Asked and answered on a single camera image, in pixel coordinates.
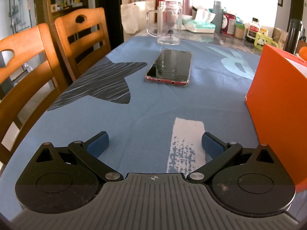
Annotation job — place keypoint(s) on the dark wooden door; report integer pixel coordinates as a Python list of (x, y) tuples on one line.
[(112, 12)]

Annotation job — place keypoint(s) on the orange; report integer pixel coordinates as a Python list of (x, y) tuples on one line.
[(303, 53)]

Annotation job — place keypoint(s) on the grey bottle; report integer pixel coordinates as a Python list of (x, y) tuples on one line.
[(217, 16)]

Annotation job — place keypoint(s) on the dark jar with red label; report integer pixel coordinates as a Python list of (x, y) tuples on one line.
[(253, 31)]

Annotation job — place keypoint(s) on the teal and white tissue pack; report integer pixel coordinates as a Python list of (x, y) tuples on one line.
[(199, 26)]

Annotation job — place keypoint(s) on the black thermos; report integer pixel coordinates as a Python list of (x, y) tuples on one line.
[(293, 36)]

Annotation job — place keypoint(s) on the wooden chair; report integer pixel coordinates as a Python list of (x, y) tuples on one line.
[(92, 16), (24, 38)]

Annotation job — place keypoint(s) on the wooden shelf cabinet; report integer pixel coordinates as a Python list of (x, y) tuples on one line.
[(44, 4)]

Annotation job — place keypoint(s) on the red canister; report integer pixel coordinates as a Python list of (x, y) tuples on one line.
[(226, 24)]

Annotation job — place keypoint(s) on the green panda mug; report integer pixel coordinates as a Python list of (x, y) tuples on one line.
[(262, 42)]

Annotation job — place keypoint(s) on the white tote bag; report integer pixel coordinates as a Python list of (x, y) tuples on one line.
[(134, 16)]

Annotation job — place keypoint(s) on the clear glass mug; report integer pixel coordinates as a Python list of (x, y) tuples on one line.
[(169, 40)]

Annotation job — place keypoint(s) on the glass door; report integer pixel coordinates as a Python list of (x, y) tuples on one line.
[(16, 9)]

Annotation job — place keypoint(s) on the dark wooden door frame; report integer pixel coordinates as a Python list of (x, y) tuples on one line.
[(297, 0)]

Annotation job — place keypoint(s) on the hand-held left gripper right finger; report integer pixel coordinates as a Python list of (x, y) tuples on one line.
[(211, 145)]

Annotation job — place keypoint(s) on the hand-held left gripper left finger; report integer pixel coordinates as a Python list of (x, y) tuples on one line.
[(97, 144)]

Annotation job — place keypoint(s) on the blue printed tablecloth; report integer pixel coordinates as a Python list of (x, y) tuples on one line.
[(148, 110)]

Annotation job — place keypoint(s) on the smartphone in clear case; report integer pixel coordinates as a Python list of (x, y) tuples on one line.
[(170, 67)]

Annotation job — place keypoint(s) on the brown paper bag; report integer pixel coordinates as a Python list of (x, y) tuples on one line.
[(279, 37)]

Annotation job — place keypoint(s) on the pink thermos bottle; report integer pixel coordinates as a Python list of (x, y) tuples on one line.
[(187, 4)]

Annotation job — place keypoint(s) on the small jar with green lid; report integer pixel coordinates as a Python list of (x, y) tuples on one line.
[(239, 31)]

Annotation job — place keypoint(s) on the clear jar with yellow lid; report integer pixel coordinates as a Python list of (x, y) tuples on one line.
[(264, 31)]

